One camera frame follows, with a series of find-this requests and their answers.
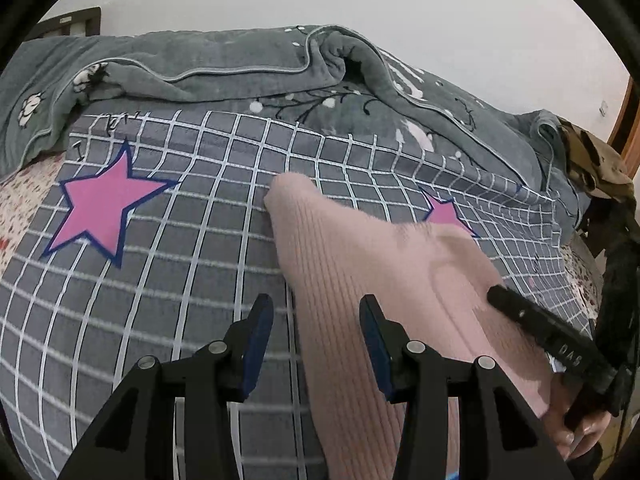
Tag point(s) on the pink knitted sweater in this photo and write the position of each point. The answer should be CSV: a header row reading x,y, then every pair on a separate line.
x,y
350,250

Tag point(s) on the person's right hand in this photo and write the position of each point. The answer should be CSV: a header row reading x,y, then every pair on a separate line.
x,y
575,440

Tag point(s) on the grey checked star-print bedsheet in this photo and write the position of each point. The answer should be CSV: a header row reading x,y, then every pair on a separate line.
x,y
200,240

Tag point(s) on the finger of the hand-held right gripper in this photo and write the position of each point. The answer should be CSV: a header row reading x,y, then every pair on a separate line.
x,y
520,312

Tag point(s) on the wooden door frame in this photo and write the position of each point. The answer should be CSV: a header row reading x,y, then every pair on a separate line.
x,y
625,125

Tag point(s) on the grey-green floral quilt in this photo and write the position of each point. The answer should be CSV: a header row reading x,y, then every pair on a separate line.
x,y
225,70

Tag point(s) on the dark wooden headboard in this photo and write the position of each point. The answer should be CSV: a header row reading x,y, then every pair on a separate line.
x,y
75,19

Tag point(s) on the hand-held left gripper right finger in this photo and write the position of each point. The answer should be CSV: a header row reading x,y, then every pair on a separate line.
x,y
375,350

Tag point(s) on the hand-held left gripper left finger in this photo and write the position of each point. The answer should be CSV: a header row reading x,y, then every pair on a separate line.
x,y
255,355

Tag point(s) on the camouflage cloth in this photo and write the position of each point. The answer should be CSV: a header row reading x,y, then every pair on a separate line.
x,y
595,160

